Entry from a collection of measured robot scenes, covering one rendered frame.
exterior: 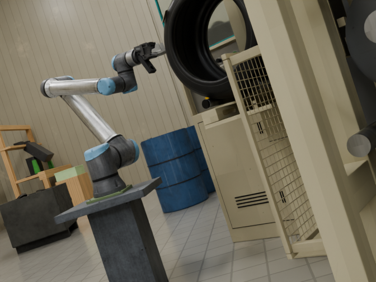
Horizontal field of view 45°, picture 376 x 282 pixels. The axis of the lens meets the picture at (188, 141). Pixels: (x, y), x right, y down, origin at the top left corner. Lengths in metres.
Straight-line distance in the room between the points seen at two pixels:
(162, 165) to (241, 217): 2.32
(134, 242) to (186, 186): 2.77
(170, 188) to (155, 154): 0.43
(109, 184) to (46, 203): 3.79
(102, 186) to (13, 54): 10.24
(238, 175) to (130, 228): 0.84
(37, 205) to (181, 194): 2.04
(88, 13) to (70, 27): 0.57
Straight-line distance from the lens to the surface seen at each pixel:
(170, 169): 5.22
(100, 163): 2.56
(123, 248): 2.56
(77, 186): 10.02
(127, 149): 2.69
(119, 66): 2.57
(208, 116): 2.17
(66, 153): 12.00
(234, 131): 2.92
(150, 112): 11.34
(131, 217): 2.51
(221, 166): 3.03
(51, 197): 6.28
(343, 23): 2.21
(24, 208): 6.38
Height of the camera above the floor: 0.79
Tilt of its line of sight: 1 degrees down
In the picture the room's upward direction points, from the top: 18 degrees counter-clockwise
